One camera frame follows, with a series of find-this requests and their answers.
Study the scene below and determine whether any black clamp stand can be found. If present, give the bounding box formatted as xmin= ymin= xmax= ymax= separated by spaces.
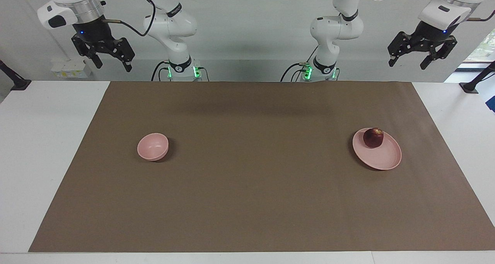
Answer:
xmin=0 ymin=60 xmax=32 ymax=91
xmin=459 ymin=61 xmax=495 ymax=94

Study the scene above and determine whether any pink plate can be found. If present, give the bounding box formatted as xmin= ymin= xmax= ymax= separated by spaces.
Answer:
xmin=352 ymin=128 xmax=402 ymax=170

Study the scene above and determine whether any dark red apple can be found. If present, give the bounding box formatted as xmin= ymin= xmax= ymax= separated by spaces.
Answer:
xmin=363 ymin=128 xmax=384 ymax=149

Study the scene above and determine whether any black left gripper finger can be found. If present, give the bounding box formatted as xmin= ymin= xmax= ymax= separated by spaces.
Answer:
xmin=387 ymin=31 xmax=422 ymax=67
xmin=420 ymin=37 xmax=458 ymax=70

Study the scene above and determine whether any pink bowl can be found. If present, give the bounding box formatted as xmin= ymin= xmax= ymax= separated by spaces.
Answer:
xmin=137 ymin=133 xmax=169 ymax=162

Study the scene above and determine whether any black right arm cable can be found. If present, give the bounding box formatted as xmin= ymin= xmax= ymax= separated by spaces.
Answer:
xmin=101 ymin=0 xmax=157 ymax=37

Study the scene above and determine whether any brown table mat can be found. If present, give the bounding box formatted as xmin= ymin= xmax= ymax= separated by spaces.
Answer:
xmin=28 ymin=81 xmax=495 ymax=253

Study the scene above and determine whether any black left base cable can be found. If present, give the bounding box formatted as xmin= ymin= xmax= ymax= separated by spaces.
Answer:
xmin=280 ymin=46 xmax=341 ymax=82

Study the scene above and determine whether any black base cable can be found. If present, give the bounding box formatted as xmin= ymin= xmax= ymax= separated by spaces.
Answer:
xmin=280 ymin=46 xmax=341 ymax=82
xmin=150 ymin=61 xmax=210 ymax=82

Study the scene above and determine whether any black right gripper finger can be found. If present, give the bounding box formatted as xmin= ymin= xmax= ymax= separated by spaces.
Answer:
xmin=104 ymin=37 xmax=136 ymax=73
xmin=71 ymin=37 xmax=104 ymax=69

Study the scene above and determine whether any window with greenery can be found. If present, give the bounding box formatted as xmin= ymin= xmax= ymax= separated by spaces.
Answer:
xmin=462 ymin=27 xmax=495 ymax=70

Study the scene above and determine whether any white wall socket box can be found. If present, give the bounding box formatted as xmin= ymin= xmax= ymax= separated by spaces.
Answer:
xmin=51 ymin=60 xmax=94 ymax=79

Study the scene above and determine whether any black right base cable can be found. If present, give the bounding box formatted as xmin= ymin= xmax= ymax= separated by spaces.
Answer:
xmin=150 ymin=61 xmax=210 ymax=82

